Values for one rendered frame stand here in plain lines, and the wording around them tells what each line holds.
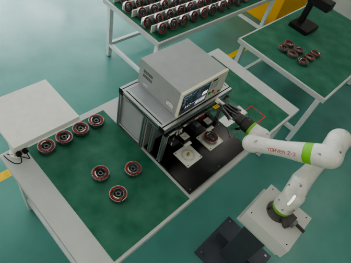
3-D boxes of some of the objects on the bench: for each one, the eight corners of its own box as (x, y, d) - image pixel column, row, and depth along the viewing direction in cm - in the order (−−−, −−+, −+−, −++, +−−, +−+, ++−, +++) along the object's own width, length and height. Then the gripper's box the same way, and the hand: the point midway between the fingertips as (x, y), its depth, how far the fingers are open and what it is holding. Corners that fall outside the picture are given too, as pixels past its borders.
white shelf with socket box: (82, 161, 208) (79, 116, 173) (28, 192, 188) (13, 148, 153) (53, 127, 220) (45, 79, 186) (-1, 153, 200) (-21, 104, 165)
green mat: (189, 198, 207) (189, 198, 206) (114, 261, 173) (114, 261, 173) (103, 109, 239) (103, 109, 239) (25, 148, 206) (25, 148, 206)
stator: (220, 140, 239) (221, 137, 236) (210, 147, 233) (212, 144, 230) (209, 130, 243) (210, 128, 240) (199, 137, 236) (201, 134, 234)
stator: (113, 185, 202) (113, 182, 199) (129, 191, 201) (130, 188, 198) (105, 200, 194) (106, 197, 192) (123, 206, 194) (123, 203, 191)
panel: (203, 108, 259) (214, 81, 236) (142, 146, 222) (148, 119, 200) (203, 107, 259) (213, 80, 236) (141, 145, 223) (147, 118, 200)
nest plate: (201, 157, 227) (202, 156, 226) (187, 168, 219) (188, 167, 218) (187, 143, 232) (187, 143, 231) (173, 154, 224) (173, 153, 223)
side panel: (143, 146, 226) (149, 116, 201) (140, 148, 224) (145, 118, 200) (119, 121, 235) (122, 90, 211) (116, 123, 234) (118, 92, 209)
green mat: (289, 115, 277) (289, 115, 277) (249, 148, 244) (249, 148, 244) (212, 55, 310) (212, 55, 310) (167, 78, 276) (167, 77, 276)
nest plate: (223, 141, 240) (223, 141, 239) (210, 151, 232) (210, 150, 231) (208, 129, 245) (209, 128, 244) (196, 138, 237) (196, 136, 236)
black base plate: (245, 148, 243) (246, 146, 242) (189, 194, 208) (190, 193, 207) (202, 110, 260) (203, 108, 258) (143, 147, 225) (143, 145, 223)
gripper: (235, 130, 198) (208, 107, 207) (247, 121, 205) (220, 99, 214) (239, 122, 193) (211, 99, 201) (252, 114, 200) (223, 91, 208)
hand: (220, 102), depth 206 cm, fingers closed
